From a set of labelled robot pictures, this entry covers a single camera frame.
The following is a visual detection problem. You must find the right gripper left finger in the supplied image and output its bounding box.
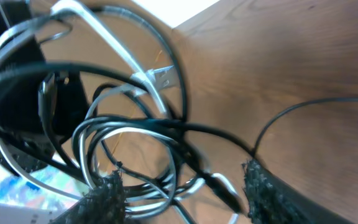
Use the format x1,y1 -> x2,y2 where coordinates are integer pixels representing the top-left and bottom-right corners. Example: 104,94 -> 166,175
49,171 -> 126,224

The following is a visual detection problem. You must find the white USB cable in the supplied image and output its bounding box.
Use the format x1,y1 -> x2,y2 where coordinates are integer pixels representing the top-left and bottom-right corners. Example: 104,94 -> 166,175
0,0 -> 241,224

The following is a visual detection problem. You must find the black USB cable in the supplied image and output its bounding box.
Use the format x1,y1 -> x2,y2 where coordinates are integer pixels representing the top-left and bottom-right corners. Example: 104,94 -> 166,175
0,6 -> 254,224

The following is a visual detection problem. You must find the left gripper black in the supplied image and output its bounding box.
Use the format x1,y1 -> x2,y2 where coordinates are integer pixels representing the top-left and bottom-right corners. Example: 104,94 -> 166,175
0,1 -> 89,174

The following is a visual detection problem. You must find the right camera cable black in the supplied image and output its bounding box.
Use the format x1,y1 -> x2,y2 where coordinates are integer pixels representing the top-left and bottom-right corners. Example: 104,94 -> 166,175
252,96 -> 358,156

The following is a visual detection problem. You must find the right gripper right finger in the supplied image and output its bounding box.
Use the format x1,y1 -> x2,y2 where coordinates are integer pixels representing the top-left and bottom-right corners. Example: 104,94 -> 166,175
242,159 -> 351,224

